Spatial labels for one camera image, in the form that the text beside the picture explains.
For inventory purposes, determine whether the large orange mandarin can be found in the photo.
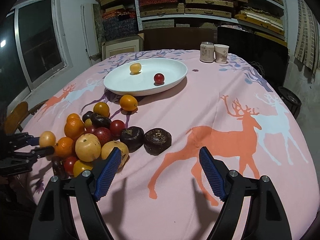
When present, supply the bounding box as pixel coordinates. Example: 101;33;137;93
64;118;85;140

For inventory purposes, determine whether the pink paper cup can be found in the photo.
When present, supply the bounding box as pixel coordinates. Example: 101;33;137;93
214;44;229;63

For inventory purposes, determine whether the aluminium sliding window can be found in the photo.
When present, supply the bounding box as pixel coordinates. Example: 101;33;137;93
1;0;71;107

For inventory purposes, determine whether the large yellow apple fruit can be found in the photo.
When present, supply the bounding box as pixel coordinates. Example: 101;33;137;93
75;133;101;162

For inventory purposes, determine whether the white oval plate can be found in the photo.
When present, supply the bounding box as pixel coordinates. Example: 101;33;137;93
104;58;188;96

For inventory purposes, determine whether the yellow tomato front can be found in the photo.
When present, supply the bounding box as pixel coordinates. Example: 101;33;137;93
73;160;94;177

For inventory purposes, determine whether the wooden chair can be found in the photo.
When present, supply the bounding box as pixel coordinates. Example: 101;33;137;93
3;100;47;135

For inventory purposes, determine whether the white metal shelf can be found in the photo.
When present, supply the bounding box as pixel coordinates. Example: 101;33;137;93
135;0;287;41

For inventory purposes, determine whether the dark purple small fruit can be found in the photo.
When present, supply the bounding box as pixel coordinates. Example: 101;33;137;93
82;111;93;122

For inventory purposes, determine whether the yellow fruit in plate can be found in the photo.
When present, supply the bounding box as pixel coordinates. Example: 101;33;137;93
130;63;142;75

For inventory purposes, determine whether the small olive yellow fruit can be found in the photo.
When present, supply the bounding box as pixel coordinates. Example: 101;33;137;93
84;118;93;129

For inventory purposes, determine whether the dark water chestnut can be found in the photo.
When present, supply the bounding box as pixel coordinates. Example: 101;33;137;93
144;128;172;155
119;126;144;153

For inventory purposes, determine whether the red cherry tomato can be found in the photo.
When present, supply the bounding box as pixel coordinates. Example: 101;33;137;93
110;120;126;140
153;73;165;84

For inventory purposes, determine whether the red cherry tomato in plate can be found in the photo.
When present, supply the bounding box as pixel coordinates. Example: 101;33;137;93
153;73;165;84

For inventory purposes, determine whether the pink drink can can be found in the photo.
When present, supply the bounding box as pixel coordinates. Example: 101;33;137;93
200;42;215;63

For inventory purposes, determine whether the framed picture board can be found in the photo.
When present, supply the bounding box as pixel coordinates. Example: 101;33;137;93
101;34;144;60

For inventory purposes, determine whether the small orange mandarin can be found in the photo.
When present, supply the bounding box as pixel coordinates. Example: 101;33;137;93
54;137;73;158

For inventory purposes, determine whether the pale yellow round fruit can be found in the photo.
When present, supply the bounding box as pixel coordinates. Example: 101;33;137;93
39;131;56;147

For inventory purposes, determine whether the yellow orange tomato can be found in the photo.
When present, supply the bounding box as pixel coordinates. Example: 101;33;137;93
93;102;110;118

